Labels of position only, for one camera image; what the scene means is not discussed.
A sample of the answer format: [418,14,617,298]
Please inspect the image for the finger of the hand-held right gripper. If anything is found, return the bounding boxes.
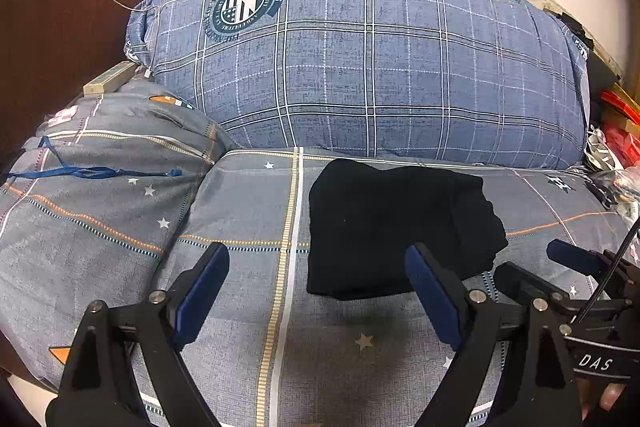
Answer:
[546,239,617,279]
[494,262,571,309]

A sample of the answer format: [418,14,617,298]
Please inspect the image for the person's right hand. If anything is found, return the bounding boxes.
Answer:
[599,384,627,412]

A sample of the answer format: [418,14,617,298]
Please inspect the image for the blue plaid quilt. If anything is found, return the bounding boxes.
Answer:
[124,0,592,170]

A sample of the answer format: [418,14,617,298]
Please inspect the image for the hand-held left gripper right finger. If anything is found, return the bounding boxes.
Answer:
[404,243,586,427]

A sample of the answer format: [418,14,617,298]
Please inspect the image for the crumpled clear plastic wrappers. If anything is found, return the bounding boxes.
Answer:
[585,124,640,210]

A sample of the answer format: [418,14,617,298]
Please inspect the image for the blue ribbon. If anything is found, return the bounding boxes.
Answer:
[7,136,182,180]

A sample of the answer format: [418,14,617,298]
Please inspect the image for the grey star print pillow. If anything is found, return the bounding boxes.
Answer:
[0,79,236,390]

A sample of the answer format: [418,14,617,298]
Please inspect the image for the beige cardboard box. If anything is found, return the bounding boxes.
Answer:
[82,62,138,96]

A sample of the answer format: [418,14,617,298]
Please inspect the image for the black pants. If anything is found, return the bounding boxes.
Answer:
[306,158,508,302]

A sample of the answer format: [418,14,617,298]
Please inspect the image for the black cable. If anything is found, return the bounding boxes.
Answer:
[572,222,640,324]

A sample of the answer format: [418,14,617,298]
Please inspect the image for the red plastic packaging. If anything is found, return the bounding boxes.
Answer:
[597,89,640,158]

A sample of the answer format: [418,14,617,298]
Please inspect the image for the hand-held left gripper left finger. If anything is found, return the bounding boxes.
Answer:
[45,242,231,427]

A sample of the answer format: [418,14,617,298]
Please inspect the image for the small black object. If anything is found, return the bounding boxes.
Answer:
[546,9,596,55]

